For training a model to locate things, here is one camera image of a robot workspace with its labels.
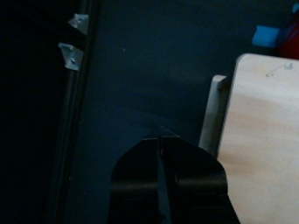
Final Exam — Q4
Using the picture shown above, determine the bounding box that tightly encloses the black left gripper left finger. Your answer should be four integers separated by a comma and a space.
107, 136, 161, 224

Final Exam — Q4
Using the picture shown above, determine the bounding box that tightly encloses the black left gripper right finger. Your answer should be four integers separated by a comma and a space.
157, 135, 242, 224

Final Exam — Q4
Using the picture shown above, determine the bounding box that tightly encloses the grey drawer front panel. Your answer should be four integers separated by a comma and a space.
197, 74, 231, 158

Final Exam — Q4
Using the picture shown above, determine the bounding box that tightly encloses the light wooden drawer unit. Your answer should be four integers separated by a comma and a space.
216, 52, 299, 224

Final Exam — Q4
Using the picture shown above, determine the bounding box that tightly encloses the light blue block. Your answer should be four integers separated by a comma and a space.
251, 24, 283, 48

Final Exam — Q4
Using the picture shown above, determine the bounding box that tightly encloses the red toy object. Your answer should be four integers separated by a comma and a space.
276, 17, 299, 60

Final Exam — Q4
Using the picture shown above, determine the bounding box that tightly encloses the black aluminium frame rail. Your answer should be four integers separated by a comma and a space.
43, 0, 103, 224

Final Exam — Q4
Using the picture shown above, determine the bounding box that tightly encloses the silver corner bracket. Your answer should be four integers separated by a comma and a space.
57, 42, 84, 72
67, 13, 91, 37

